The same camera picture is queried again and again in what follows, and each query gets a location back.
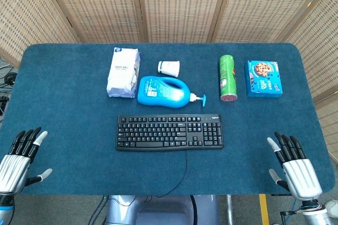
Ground thin black cable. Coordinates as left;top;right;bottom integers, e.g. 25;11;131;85
155;150;189;198

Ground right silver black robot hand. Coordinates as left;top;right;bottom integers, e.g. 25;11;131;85
267;132;323;201

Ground black computer keyboard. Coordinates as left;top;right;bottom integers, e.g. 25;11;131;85
115;114;224;152

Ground blue cookie box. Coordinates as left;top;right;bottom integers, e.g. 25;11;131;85
244;60;284;98

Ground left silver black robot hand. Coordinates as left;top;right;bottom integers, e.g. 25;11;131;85
0;127;53;194

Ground blue detergent pump bottle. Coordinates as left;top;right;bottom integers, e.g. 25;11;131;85
137;76;208;109

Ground blue table mat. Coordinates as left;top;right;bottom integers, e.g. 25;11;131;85
0;42;336;196

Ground black floor cables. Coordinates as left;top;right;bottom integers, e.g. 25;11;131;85
0;63;18;116

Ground green chips can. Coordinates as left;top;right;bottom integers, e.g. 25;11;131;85
219;54;239;102

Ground woven bamboo folding screen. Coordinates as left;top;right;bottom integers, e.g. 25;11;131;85
0;0;338;162

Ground white paper cup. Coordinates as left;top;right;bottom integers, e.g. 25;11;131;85
157;60;181;78

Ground white paper package bag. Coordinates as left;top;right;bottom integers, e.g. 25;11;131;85
106;47;141;99

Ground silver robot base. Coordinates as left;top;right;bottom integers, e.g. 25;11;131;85
104;194;220;225

